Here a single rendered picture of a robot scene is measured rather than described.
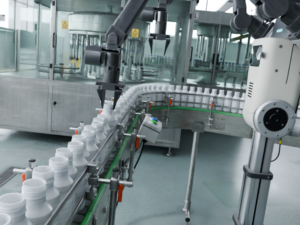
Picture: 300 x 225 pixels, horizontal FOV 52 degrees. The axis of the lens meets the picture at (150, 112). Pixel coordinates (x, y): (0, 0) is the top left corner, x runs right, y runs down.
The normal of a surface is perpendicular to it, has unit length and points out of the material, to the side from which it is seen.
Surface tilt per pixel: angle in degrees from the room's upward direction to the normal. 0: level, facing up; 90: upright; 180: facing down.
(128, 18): 85
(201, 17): 90
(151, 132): 90
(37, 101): 90
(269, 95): 101
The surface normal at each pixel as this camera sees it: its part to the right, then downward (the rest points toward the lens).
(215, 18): -0.05, 0.18
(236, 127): -0.36, 0.14
